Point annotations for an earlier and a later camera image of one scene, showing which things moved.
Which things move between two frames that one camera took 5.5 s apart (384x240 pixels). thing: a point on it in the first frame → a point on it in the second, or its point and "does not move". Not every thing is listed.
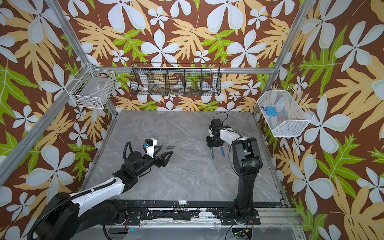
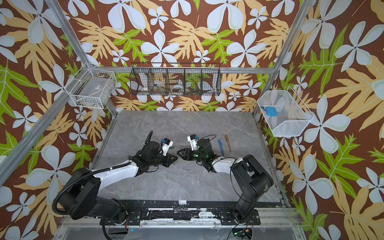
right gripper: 214,142 → 190,154
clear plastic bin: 285,114 does not move
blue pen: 222,150 does not move
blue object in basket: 270,111 does not move
